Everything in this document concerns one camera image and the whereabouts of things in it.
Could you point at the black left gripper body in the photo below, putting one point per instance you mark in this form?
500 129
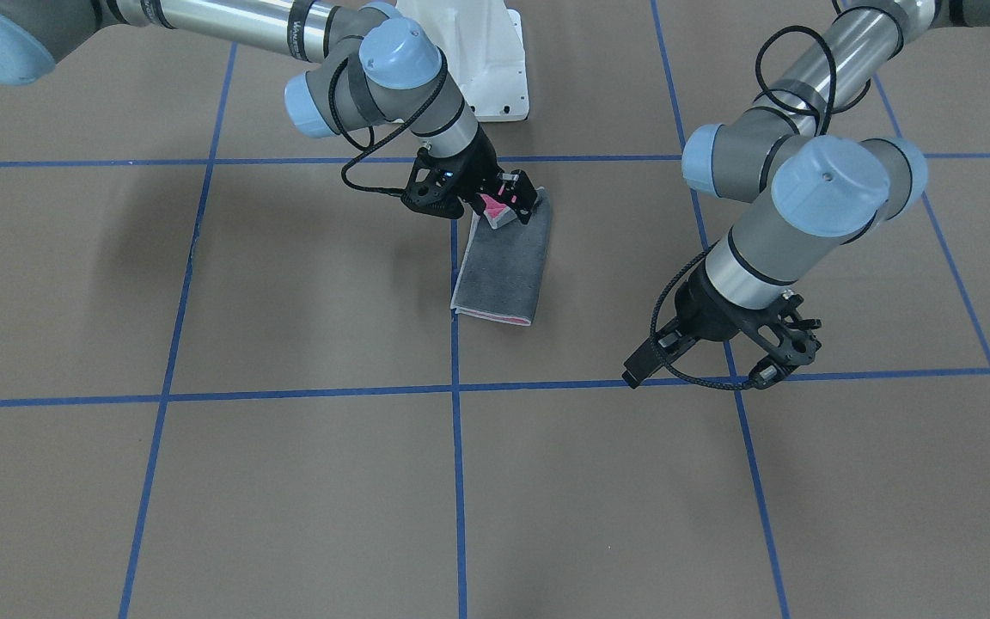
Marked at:
706 311

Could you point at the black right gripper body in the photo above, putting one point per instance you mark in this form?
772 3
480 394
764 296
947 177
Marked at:
485 169

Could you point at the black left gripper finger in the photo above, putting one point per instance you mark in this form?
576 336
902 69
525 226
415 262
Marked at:
651 356

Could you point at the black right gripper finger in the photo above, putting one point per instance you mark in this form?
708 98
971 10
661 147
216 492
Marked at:
516 192

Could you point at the pink towel with grey back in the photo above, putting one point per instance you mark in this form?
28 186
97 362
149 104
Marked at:
501 272

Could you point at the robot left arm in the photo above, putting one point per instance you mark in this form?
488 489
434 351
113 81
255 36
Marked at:
807 192

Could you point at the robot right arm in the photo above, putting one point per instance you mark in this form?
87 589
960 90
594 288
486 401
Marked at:
409 84

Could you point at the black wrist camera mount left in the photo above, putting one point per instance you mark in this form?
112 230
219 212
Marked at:
789 341

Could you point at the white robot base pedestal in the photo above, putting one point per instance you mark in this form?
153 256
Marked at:
483 42

